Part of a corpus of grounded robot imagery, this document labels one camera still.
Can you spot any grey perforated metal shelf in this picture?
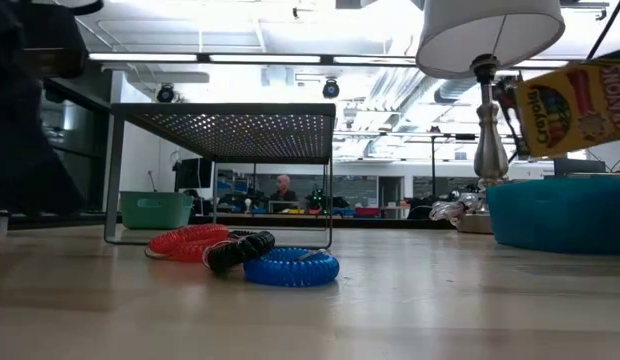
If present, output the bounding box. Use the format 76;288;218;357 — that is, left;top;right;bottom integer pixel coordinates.
103;102;337;251

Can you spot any overhead light bar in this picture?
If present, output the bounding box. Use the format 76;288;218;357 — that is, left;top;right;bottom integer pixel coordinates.
87;51;589;70

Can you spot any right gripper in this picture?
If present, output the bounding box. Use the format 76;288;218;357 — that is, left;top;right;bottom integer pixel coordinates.
506;45;620;160

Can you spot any person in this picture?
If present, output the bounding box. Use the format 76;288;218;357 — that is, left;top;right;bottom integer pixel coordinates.
268;173;299;214

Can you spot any clear lamp cord bundle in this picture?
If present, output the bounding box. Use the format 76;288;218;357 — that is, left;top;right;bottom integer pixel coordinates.
428;192;486;226

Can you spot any blue coil wrist keychain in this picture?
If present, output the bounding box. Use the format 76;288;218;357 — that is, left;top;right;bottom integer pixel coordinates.
243;247;341;289

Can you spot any black monitor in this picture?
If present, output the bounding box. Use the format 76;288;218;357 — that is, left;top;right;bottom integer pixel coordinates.
173;157;214;192
553;158;607;176

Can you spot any black coil wrist keychain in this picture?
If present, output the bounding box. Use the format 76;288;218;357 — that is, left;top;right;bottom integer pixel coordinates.
202;229;277;275

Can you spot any long black arm cable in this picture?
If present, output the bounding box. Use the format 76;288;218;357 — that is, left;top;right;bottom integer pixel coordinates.
585;0;620;60

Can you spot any green plastic bin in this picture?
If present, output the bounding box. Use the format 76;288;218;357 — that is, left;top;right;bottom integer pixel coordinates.
119;191;195;230

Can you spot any black aluminium table frame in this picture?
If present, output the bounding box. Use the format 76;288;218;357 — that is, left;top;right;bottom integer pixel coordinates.
9;212;456;230

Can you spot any teal plastic bin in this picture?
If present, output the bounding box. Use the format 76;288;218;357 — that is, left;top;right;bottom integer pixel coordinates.
486;174;620;257

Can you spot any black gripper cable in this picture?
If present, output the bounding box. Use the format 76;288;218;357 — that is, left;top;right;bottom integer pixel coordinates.
32;0;105;16

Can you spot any Crayola crayon box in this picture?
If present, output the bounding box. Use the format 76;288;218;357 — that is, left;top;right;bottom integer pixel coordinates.
512;58;620;160

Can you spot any silver lamp with white shade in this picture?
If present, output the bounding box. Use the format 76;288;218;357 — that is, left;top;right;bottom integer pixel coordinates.
415;0;567;235

